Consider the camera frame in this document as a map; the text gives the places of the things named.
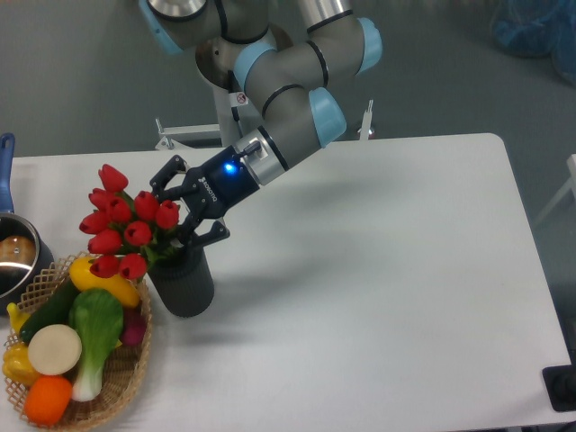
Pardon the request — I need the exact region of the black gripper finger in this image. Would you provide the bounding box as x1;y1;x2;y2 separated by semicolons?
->
149;155;194;203
177;217;230;248

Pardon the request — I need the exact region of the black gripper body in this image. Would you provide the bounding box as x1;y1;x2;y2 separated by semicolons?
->
183;151;260;221

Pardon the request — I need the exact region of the red tulip bouquet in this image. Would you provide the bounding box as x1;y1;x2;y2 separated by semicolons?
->
79;164;186;281

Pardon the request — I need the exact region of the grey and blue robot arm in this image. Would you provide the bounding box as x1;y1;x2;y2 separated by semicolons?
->
139;1;383;248

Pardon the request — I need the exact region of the dark grey ribbed vase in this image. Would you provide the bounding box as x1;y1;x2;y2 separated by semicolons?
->
148;247;215;318

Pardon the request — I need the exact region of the purple red radish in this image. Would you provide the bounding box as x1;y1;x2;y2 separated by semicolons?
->
119;309;147;347

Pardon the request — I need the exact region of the yellow squash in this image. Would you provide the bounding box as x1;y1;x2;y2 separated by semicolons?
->
68;256;140;309

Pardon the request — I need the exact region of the green bok choy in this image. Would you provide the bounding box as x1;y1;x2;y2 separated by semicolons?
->
68;288;123;402

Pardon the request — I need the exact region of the woven wicker basket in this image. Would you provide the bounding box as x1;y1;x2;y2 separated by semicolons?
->
1;255;152;431

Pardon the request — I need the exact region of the dark green cucumber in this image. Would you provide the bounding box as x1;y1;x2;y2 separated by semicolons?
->
19;278;80;345

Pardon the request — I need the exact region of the cream round radish slice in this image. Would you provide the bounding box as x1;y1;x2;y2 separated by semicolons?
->
28;324;82;375

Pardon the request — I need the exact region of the yellow banana tip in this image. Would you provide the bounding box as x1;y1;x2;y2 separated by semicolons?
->
6;302;31;334

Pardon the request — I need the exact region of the orange fruit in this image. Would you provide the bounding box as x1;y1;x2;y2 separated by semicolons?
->
23;375;72;427

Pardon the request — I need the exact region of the yellow bell pepper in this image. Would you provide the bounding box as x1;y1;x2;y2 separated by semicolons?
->
2;342;41;387

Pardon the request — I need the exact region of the blue plastic bag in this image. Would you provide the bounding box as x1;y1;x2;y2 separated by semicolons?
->
490;1;575;86

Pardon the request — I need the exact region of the black device at table edge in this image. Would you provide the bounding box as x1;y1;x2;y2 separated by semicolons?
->
542;364;575;412

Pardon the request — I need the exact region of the blue handled saucepan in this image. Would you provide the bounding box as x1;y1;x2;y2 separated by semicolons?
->
1;132;53;317

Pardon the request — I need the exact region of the white chair frame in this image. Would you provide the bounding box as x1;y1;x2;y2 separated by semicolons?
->
534;154;575;227

